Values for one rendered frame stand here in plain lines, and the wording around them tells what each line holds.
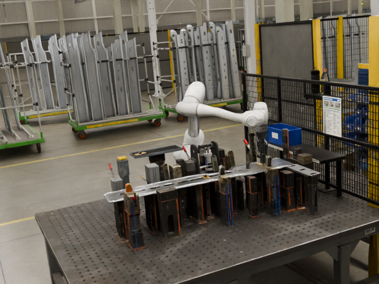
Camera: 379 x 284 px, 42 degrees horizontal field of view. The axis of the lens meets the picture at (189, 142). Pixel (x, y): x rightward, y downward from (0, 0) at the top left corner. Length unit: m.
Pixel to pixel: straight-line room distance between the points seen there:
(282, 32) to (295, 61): 0.42
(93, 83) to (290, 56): 5.26
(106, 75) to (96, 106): 0.72
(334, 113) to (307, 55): 2.06
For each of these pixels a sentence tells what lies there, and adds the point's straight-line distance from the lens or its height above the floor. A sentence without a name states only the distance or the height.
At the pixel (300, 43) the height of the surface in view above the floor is 1.74.
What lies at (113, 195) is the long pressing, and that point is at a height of 1.00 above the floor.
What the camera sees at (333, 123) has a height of 1.25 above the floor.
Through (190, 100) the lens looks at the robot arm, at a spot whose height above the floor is 1.49.
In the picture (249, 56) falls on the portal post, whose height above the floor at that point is 1.32.
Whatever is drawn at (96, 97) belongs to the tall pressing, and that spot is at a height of 0.77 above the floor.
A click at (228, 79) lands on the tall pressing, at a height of 0.73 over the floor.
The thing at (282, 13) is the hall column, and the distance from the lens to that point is 11.23.
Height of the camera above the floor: 2.02
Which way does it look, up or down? 13 degrees down
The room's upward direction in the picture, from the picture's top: 5 degrees counter-clockwise
